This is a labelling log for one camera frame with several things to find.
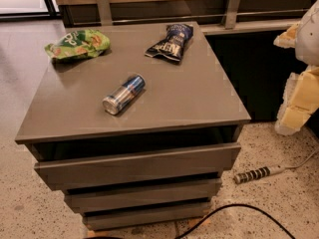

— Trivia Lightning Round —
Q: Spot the middle grey drawer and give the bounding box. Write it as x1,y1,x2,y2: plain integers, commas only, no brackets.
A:
65,178,221,214

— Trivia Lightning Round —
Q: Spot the left metal bracket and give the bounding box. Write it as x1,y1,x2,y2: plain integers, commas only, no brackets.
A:
96,0,113,26

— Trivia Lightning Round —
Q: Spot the blue chip bag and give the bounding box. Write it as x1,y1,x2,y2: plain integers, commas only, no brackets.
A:
145,24,193,63

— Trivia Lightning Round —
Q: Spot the bottom grey drawer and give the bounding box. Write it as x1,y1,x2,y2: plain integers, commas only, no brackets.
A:
83,201,210,230

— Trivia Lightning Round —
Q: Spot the right metal bracket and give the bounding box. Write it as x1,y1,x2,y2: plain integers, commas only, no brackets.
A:
223,0,241,30

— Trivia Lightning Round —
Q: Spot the blue silver energy drink can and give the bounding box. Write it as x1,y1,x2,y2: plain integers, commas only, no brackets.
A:
103,74,146,116

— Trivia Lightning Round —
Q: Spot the metal bracket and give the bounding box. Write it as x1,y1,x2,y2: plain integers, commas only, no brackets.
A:
223,0,241,30
96,0,113,26

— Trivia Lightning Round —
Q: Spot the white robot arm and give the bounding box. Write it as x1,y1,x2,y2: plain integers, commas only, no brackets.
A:
273,0,319,135

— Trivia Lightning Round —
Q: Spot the grey three-drawer cabinet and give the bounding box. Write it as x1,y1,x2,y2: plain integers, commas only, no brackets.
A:
16,24,249,218

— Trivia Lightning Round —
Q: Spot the top grey drawer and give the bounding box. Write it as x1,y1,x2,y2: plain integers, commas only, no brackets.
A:
35,142,240,190

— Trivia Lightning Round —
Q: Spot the grey drawer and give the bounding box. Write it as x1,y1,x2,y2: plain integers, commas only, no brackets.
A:
65,178,221,214
83,201,210,230
35,142,240,190

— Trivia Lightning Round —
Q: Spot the green rice chip bag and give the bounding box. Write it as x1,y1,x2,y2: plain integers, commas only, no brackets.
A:
45,29,111,63

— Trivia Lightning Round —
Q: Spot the wooden counter with rail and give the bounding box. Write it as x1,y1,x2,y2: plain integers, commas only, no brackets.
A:
56,0,315,35

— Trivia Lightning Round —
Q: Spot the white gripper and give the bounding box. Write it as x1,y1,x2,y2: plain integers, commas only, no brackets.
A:
273,0,319,135

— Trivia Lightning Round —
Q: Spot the black floor cable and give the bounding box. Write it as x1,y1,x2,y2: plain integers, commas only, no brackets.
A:
173,203,297,239

